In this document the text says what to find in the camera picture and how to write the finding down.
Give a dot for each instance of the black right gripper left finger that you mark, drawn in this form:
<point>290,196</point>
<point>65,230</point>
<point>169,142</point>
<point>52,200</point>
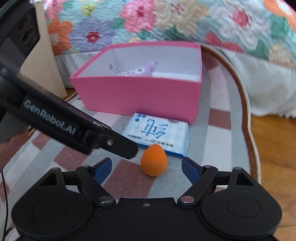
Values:
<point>79,187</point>

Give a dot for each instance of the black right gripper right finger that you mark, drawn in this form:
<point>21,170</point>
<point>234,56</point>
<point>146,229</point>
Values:
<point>205,179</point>

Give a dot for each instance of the purple plush toy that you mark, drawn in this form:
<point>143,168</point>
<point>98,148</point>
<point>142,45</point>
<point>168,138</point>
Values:
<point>144,71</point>

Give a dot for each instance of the floral quilted bedspread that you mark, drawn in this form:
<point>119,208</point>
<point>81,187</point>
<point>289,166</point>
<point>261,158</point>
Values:
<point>264,29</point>

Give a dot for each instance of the small white blue box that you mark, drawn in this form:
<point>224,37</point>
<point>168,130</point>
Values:
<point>178,76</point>

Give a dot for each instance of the pink cardboard box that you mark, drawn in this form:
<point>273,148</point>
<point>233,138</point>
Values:
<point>101,90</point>

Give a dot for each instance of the orange makeup sponge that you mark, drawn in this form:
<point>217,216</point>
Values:
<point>154,161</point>

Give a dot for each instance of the blue white tissue pack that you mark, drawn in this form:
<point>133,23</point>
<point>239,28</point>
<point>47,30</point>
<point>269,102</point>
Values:
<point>171,135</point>

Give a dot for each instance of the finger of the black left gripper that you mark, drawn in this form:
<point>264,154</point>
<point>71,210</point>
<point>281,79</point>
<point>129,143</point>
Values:
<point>117,144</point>

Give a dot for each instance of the beige wooden cabinet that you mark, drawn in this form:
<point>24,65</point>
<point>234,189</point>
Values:
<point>40,66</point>

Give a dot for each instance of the person's left hand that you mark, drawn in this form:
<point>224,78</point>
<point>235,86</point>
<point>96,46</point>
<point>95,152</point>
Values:
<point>9,148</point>

